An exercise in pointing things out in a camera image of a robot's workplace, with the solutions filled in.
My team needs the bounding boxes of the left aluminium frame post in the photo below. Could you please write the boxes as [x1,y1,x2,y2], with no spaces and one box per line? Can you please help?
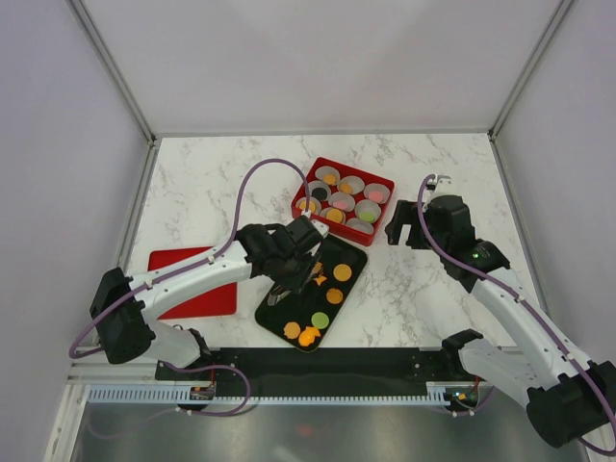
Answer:
[66,0,156,146]

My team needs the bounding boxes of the red box lid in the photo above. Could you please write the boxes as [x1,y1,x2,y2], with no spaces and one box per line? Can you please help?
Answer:
[147,246,238,320]

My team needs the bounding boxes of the orange flower cookie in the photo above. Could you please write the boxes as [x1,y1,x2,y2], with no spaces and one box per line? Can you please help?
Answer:
[283,321,301,340]

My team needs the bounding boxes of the black sandwich cookie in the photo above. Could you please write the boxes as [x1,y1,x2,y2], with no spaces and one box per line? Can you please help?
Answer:
[340,250,358,268]
[312,188,327,201]

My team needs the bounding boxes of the orange chocolate chip cookie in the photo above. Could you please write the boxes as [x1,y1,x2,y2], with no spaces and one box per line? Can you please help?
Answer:
[325,288,344,305]

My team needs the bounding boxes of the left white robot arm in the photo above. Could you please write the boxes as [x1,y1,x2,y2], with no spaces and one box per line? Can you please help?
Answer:
[90,216,328,379]

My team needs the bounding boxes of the orange star cookie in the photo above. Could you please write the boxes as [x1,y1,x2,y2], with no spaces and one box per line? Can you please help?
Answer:
[323,174,336,185]

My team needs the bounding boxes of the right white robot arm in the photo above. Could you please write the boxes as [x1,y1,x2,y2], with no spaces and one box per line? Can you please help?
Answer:
[385,194,615,448]

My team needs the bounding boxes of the orange round biscuit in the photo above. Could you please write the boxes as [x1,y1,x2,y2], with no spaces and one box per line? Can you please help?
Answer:
[298,200,317,213]
[326,209,345,223]
[339,183,353,195]

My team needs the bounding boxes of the black green cookie tray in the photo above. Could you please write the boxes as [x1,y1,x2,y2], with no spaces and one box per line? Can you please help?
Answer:
[254,236,368,353]

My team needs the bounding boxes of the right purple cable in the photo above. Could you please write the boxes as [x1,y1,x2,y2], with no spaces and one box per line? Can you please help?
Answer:
[417,175,616,453]

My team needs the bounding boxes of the purple cable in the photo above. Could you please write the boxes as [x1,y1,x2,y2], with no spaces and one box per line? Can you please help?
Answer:
[417,175,616,453]
[69,158,312,439]

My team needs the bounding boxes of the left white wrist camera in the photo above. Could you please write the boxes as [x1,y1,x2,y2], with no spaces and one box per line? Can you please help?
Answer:
[301,211,329,238]

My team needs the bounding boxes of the aluminium frame post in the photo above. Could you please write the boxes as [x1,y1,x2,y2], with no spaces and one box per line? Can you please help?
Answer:
[66,0,156,146]
[487,0,578,143]

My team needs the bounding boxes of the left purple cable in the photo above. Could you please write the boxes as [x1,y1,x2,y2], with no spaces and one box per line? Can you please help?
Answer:
[69,158,312,439]

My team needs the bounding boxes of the right aluminium frame post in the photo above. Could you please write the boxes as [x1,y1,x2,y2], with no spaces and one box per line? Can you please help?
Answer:
[487,0,578,143]

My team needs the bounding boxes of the green sandwich cookie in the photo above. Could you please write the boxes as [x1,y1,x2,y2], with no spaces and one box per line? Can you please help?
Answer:
[311,312,330,330]
[359,212,374,222]

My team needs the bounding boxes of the metal tweezers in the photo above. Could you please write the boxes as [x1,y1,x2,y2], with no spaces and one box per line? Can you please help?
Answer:
[267,285,293,306]

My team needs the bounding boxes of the red cookie box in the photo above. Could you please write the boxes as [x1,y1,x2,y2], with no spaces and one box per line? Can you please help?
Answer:
[291,157,395,246]

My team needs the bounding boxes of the orange dotted biscuit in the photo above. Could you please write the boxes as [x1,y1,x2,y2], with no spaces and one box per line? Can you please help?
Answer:
[332,264,352,282]

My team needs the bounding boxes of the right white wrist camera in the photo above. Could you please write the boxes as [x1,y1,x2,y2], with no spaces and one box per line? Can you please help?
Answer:
[426,175,456,201]

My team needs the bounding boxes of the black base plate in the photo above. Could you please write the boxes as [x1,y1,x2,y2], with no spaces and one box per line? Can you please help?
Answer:
[153,346,482,398]

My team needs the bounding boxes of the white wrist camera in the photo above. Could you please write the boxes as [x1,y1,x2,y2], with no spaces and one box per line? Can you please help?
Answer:
[301,211,329,238]
[426,175,456,201]

